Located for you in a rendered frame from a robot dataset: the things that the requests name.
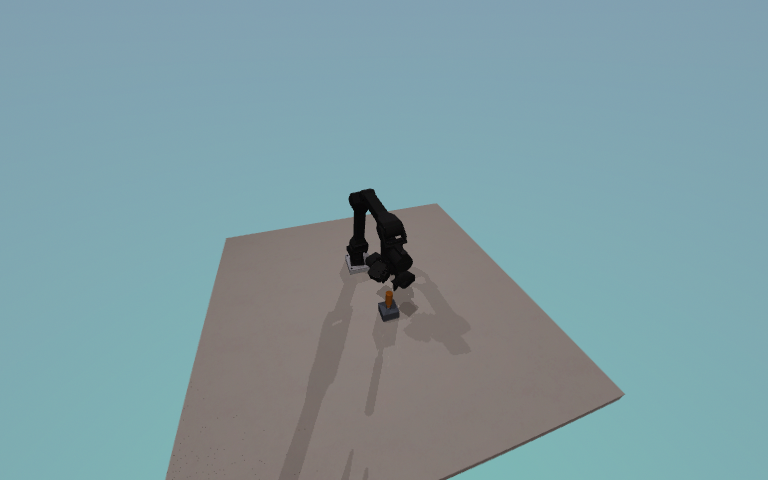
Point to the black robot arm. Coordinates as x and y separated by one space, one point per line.
388 227

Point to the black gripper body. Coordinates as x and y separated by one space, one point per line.
402 279

